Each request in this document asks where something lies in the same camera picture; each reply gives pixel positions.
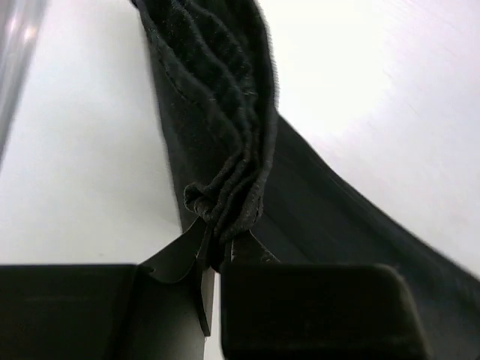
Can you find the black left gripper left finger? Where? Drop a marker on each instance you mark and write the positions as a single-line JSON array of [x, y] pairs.
[[159, 309]]

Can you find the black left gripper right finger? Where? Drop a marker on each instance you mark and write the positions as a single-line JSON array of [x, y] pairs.
[[275, 310]]

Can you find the black trousers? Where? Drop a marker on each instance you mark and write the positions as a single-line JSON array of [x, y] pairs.
[[239, 167]]

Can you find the aluminium left side rail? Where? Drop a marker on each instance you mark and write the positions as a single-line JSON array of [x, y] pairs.
[[21, 22]]

